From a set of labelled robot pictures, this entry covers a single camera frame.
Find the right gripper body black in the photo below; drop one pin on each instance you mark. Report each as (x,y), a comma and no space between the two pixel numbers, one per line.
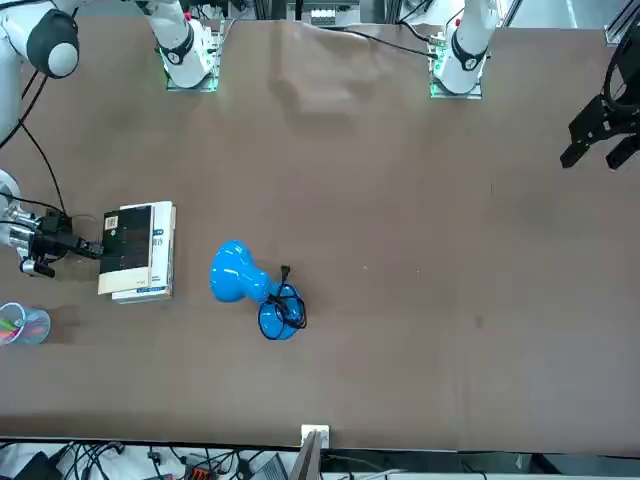
(52,237)

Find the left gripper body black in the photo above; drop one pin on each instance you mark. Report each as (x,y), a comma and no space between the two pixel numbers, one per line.
(600,120)

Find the black cover paperback book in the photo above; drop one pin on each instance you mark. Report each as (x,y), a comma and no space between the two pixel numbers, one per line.
(127,240)

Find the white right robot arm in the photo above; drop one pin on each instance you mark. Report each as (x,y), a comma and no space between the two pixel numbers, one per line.
(175,45)

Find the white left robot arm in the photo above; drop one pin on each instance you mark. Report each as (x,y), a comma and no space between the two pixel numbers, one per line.
(467,45)

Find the white and blue book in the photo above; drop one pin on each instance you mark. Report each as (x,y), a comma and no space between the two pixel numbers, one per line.
(162,240)

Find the translucent blue pen cup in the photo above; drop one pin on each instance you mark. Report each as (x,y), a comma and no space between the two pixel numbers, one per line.
(35,325)

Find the green highlighter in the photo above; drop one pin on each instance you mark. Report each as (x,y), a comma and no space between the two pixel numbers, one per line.
(6,325)

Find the blue desk lamp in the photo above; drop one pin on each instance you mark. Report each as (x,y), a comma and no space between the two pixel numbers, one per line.
(232,272)

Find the white power strip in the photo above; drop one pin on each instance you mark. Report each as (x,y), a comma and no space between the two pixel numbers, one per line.
(324,17)

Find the white socket box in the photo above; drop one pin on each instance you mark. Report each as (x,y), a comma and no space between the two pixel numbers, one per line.
(322,432)

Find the aluminium frame rail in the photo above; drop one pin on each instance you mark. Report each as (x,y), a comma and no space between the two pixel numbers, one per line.
(617,25)

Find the grey aluminium post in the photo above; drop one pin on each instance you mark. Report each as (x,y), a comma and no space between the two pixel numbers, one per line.
(307,460)

